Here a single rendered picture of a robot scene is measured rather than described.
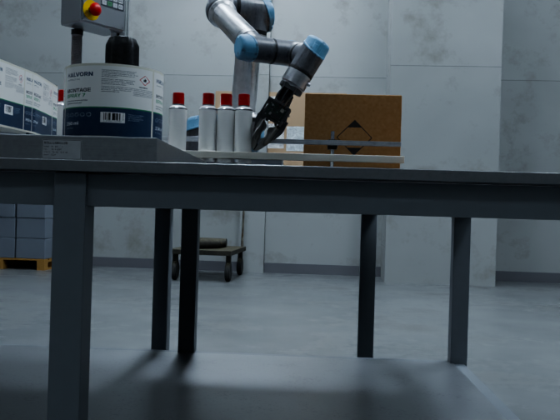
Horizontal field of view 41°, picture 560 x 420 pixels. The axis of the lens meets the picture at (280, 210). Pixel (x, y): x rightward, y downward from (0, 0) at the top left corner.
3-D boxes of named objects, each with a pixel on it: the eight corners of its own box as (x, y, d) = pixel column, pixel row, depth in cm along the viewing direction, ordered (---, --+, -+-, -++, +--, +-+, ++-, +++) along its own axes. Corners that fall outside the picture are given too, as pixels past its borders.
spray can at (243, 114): (232, 164, 216) (234, 92, 216) (234, 165, 221) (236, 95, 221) (250, 164, 215) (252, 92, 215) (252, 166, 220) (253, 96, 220)
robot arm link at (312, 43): (322, 47, 222) (336, 49, 214) (302, 78, 222) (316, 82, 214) (302, 32, 218) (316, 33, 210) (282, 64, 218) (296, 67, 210)
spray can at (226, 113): (214, 163, 216) (216, 92, 216) (217, 164, 221) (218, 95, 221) (232, 164, 216) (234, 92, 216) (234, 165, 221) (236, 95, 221)
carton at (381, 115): (302, 179, 234) (305, 92, 234) (303, 182, 258) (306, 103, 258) (399, 182, 233) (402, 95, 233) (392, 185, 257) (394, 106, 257)
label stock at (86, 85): (140, 148, 169) (142, 84, 169) (177, 143, 152) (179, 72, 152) (50, 142, 158) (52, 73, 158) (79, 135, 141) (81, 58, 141)
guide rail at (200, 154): (28, 152, 216) (28, 146, 216) (30, 153, 217) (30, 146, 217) (404, 162, 212) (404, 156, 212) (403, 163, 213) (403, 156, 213)
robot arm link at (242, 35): (197, -19, 248) (247, 32, 211) (228, -14, 253) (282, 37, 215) (191, 15, 254) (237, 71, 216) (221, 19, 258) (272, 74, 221)
